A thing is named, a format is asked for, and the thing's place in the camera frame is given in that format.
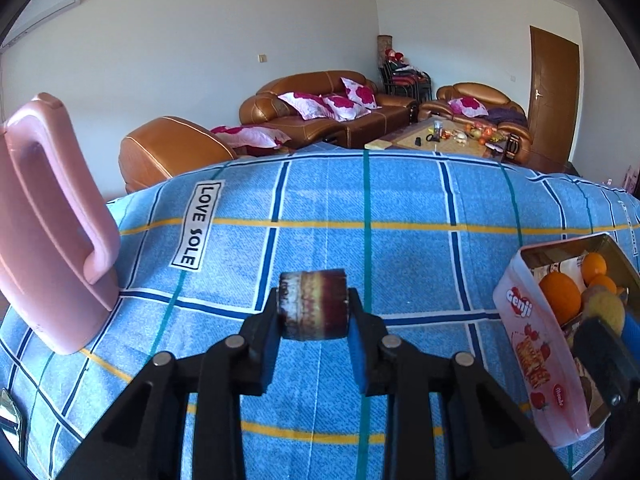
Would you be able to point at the red cloth bundle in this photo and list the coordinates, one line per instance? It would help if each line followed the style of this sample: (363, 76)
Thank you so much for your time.
(395, 55)

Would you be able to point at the pink biscuit tin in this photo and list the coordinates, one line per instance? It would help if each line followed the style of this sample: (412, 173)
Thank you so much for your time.
(530, 350)

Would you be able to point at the fruit platter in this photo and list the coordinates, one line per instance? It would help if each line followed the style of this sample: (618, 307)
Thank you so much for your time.
(482, 132)

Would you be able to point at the purple cloth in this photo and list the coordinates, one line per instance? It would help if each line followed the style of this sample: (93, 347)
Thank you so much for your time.
(505, 115)

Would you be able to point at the stack of dark chairs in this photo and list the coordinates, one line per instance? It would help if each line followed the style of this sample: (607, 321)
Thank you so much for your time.
(405, 85)

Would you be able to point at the brown leather armchair with cushion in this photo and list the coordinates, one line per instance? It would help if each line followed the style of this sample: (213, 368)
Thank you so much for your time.
(475, 91)

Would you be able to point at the pink electric kettle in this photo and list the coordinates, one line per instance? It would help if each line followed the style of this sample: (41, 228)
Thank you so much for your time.
(40, 260)

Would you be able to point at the white red floral pillow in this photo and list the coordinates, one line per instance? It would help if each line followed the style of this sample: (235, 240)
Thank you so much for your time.
(467, 106)
(345, 107)
(300, 102)
(360, 92)

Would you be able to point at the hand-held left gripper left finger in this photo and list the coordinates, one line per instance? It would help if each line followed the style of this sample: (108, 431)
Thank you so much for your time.
(267, 350)

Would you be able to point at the blue plaid cloth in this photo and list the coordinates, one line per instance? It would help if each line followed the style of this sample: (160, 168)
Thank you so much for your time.
(325, 200)

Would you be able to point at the wooden coffee table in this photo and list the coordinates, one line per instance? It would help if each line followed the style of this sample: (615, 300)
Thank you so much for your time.
(400, 137)

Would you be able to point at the white air conditioner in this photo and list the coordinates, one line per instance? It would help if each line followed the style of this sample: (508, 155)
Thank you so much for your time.
(45, 10)

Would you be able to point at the brown leather sofa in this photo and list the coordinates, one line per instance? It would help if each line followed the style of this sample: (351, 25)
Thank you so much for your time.
(300, 82)

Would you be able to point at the small yellow fruit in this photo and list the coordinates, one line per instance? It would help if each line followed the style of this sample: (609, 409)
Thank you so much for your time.
(607, 312)

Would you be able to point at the plain brown leather armchair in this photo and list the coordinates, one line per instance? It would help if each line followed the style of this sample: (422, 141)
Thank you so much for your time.
(170, 150)

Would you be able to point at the large orange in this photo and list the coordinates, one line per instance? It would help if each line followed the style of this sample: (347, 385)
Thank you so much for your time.
(560, 295)

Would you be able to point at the small orange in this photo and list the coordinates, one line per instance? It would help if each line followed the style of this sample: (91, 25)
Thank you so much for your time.
(605, 284)
(595, 265)

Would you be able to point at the black smartphone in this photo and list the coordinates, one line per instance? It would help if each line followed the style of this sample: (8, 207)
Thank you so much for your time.
(10, 415)

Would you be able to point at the tall patterned cylinder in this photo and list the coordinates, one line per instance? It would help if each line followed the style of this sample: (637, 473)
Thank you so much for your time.
(384, 45)

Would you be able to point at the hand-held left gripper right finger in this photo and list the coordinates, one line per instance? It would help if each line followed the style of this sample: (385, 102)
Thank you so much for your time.
(357, 355)

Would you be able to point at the brown wooden door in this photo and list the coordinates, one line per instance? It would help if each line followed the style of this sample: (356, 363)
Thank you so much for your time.
(552, 100)

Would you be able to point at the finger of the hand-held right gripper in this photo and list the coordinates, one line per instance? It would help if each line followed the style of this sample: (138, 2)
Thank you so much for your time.
(631, 327)
(600, 355)

